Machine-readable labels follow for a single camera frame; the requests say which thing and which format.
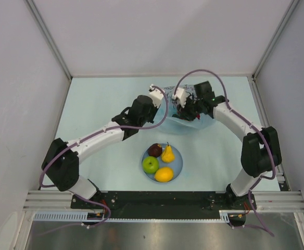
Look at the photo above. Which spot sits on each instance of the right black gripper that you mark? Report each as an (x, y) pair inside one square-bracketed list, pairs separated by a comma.
[(184, 114)]

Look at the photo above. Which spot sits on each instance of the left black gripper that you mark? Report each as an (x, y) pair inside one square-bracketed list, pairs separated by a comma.
[(154, 110)]

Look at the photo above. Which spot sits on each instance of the light blue plastic bag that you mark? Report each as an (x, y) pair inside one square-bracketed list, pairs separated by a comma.
[(174, 125)]

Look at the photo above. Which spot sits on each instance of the dark red fake apple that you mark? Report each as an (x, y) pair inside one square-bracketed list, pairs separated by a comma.
[(155, 150)]

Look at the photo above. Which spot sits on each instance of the yellow fake pear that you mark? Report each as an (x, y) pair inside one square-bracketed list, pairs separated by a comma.
[(167, 155)]

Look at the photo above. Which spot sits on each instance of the green fake apple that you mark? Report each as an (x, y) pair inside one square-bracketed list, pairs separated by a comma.
[(150, 165)]

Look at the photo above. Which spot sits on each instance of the yellow fake lemon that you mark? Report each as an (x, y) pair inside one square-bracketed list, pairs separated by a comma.
[(164, 174)]

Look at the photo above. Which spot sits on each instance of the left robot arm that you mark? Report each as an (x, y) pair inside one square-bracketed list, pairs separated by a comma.
[(62, 161)]

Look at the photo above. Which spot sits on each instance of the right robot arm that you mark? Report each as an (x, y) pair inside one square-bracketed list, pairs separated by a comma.
[(260, 146)]

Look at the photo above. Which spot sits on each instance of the blue plastic plate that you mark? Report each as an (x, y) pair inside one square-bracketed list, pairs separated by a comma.
[(176, 165)]

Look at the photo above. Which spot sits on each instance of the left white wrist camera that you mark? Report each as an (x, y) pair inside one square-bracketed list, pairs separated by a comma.
[(157, 94)]

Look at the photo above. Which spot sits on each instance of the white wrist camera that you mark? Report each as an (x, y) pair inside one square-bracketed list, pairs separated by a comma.
[(180, 95), (157, 94)]

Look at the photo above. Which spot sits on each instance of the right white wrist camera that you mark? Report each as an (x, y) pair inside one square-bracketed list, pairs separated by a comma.
[(180, 95)]

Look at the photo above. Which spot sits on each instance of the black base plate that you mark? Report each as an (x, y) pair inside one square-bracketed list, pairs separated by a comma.
[(166, 205)]

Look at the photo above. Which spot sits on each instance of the right slotted cable duct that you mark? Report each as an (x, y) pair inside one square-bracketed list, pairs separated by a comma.
[(233, 215)]

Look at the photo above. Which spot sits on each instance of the white slotted cable duct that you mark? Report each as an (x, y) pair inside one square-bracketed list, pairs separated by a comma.
[(62, 216)]

